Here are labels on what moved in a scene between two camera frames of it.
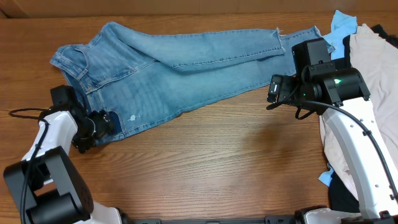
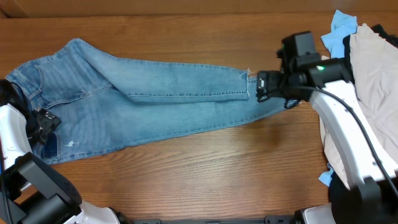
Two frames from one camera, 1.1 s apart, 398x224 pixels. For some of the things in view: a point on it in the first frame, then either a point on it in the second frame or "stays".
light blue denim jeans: x=141 y=76 to x=101 y=101
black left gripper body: x=95 y=126 to x=41 y=125
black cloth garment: x=342 y=200 stays
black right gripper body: x=296 y=90 to x=278 y=83
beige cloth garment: x=377 y=60 stays
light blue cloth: x=341 y=25 stays
